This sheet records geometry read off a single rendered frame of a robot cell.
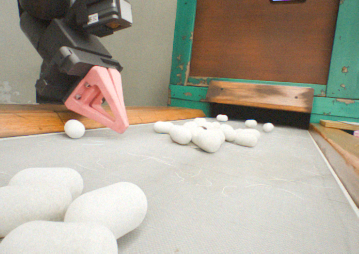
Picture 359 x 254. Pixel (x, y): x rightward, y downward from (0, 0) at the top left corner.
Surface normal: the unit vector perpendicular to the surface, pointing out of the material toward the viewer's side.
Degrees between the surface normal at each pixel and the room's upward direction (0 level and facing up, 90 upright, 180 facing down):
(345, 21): 90
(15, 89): 90
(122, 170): 0
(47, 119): 45
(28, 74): 90
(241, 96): 67
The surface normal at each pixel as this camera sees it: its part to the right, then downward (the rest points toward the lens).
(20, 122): 0.72, -0.61
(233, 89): -0.32, -0.35
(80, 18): -0.40, 0.04
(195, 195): 0.11, -0.99
